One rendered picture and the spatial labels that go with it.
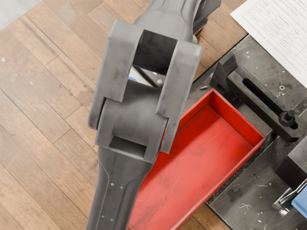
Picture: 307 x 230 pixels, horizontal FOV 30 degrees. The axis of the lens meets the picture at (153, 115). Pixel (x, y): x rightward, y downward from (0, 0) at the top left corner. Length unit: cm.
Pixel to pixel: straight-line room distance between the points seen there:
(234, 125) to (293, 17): 26
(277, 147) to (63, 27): 43
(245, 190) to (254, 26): 31
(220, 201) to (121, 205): 31
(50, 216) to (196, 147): 26
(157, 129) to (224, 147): 39
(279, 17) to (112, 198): 57
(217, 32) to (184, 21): 47
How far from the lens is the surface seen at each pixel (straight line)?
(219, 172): 94
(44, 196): 93
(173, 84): 55
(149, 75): 96
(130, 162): 61
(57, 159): 94
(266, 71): 104
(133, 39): 55
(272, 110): 95
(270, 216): 95
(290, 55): 106
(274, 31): 108
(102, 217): 67
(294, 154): 90
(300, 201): 87
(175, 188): 93
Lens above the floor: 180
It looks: 68 degrees down
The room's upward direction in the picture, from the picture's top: 12 degrees clockwise
